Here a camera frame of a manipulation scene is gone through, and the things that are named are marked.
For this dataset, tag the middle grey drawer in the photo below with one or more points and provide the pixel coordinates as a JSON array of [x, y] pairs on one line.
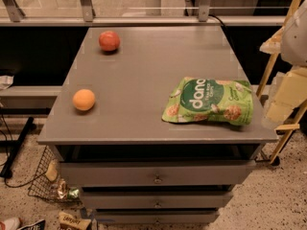
[[155, 200]]

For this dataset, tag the yellow snack bag on floor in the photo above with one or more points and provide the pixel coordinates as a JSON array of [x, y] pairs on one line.
[[69, 222]]

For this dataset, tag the black wire basket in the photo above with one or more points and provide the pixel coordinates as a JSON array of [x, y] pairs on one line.
[[40, 186]]

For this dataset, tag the dark snack bag on floor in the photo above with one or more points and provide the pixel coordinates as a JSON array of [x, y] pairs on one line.
[[39, 225]]

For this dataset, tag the grey metal railing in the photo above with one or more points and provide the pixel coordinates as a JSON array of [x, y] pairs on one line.
[[102, 13]]

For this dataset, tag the red apple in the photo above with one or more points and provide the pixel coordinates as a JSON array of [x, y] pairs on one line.
[[109, 41]]

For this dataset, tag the top grey drawer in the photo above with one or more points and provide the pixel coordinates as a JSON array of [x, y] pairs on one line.
[[156, 173]]

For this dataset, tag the grey drawer cabinet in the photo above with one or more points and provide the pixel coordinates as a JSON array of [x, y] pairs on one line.
[[131, 88]]

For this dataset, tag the bottom grey drawer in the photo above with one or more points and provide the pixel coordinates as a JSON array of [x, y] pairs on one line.
[[156, 217]]

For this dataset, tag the white red shoe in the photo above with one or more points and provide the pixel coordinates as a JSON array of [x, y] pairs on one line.
[[10, 224]]

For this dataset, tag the snack bags in basket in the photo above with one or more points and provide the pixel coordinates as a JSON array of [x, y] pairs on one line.
[[59, 189]]

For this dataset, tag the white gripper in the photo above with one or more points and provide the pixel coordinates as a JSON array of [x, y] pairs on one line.
[[295, 39]]

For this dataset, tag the green rice chip bag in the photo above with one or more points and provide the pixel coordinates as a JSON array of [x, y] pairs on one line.
[[196, 100]]

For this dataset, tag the orange fruit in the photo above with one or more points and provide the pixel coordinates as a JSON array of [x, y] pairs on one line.
[[84, 99]]

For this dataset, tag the grey drawer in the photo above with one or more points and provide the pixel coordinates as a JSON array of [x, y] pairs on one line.
[[156, 173], [155, 200], [156, 217]]

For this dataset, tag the black metal floor stand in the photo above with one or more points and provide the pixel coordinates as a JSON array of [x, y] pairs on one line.
[[15, 146]]

